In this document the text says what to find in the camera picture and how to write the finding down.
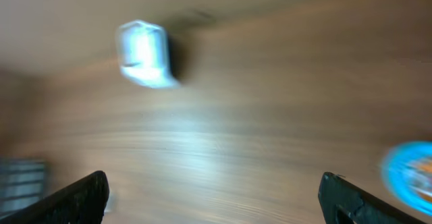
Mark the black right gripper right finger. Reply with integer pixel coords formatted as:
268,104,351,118
318,172,426,224

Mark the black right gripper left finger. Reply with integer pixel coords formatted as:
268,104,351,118
1,171,109,224

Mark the teal tin can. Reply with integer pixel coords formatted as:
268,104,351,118
381,141,431,215

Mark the white barcode scanner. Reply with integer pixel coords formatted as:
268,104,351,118
116,20,179,88

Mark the grey plastic shopping basket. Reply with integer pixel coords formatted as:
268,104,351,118
1,159,47,219

